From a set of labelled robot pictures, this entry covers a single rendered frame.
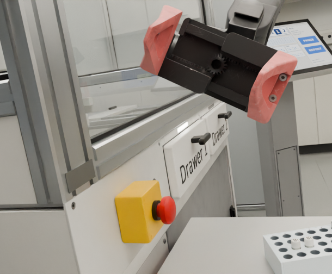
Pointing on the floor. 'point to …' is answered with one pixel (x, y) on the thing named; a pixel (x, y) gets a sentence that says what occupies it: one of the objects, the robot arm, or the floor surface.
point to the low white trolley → (232, 243)
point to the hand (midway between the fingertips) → (202, 57)
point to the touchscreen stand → (281, 160)
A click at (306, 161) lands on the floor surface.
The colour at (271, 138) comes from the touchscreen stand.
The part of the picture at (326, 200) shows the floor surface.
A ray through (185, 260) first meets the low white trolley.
